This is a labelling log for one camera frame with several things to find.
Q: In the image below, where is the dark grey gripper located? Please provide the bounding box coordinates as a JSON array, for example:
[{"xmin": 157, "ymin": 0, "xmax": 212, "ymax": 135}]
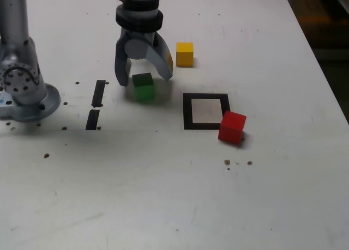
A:
[{"xmin": 114, "ymin": 28, "xmax": 175, "ymax": 88}]

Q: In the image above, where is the green cube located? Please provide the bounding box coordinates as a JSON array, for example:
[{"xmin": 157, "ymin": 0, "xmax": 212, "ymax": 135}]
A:
[{"xmin": 131, "ymin": 72, "xmax": 156, "ymax": 102}]

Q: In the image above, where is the yellow cube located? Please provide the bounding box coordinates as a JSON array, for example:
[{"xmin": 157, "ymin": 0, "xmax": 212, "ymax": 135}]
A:
[{"xmin": 176, "ymin": 41, "xmax": 195, "ymax": 68}]

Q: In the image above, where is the red cube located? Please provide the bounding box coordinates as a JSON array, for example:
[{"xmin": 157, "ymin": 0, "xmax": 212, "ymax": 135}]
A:
[{"xmin": 217, "ymin": 110, "xmax": 248, "ymax": 145}]

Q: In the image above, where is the black tape square outline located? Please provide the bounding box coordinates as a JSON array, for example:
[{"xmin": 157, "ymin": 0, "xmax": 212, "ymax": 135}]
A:
[{"xmin": 182, "ymin": 93, "xmax": 232, "ymax": 131}]

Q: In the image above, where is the black tape strip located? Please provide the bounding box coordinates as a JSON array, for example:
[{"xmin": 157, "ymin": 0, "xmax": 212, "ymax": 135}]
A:
[{"xmin": 85, "ymin": 80, "xmax": 106, "ymax": 131}]

